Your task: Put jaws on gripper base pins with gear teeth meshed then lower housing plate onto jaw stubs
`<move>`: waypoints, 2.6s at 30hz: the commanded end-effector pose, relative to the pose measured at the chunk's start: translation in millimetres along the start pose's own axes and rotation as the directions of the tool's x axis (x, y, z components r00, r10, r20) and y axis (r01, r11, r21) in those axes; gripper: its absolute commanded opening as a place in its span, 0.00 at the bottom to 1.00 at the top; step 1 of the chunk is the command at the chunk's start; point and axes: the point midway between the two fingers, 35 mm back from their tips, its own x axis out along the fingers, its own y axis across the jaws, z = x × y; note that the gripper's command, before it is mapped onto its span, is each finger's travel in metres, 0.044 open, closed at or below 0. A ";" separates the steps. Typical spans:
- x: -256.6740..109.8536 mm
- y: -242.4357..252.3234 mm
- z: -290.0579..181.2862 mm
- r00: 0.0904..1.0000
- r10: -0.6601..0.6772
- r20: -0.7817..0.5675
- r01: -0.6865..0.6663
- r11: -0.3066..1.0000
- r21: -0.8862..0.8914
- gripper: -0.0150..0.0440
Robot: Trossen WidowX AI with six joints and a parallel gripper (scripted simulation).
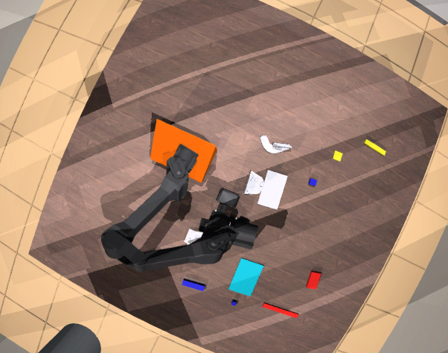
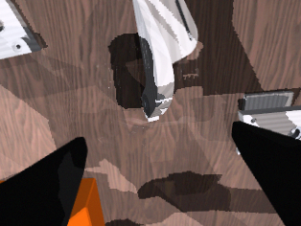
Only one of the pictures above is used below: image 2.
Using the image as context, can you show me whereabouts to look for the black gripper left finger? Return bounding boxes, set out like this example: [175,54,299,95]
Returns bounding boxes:
[0,137,88,226]

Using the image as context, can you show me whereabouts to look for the white housing plate with two holes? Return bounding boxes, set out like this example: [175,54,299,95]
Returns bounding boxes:
[239,105,301,140]

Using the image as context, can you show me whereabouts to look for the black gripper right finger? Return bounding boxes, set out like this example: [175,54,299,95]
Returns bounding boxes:
[232,121,301,226]

